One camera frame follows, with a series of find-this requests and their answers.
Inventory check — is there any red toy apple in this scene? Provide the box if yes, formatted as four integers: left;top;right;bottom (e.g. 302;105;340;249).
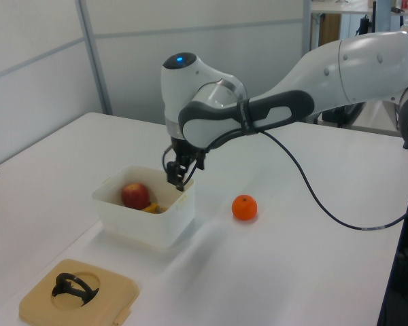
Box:
121;183;151;211

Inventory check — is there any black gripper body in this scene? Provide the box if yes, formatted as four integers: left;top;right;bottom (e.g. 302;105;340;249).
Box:
169;134;199;163

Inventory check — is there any yellow C-clamp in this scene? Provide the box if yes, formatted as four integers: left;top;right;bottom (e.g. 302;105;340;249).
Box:
141;202;168;215

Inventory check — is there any black lid handle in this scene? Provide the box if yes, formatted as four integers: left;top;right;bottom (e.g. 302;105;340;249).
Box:
52;272;100;308

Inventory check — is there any black vertical stand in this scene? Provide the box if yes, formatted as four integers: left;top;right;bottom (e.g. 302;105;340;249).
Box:
376;149;408;326

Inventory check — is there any background desk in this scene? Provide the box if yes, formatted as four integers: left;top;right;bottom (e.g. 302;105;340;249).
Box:
311;0;408;15

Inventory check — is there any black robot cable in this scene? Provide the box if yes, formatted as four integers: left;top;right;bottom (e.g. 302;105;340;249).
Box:
195;128;408;232

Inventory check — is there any grey partition post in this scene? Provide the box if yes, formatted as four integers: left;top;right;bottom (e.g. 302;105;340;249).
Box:
302;0;314;59

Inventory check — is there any orange toy mandarin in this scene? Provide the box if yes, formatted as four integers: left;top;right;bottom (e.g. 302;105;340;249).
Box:
231;194;258;221

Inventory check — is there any white plastic container box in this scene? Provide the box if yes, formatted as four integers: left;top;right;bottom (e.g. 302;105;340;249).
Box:
90;165;196;251

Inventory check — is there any beige plastic container lid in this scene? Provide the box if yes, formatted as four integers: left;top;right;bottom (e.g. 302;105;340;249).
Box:
18;258;140;326

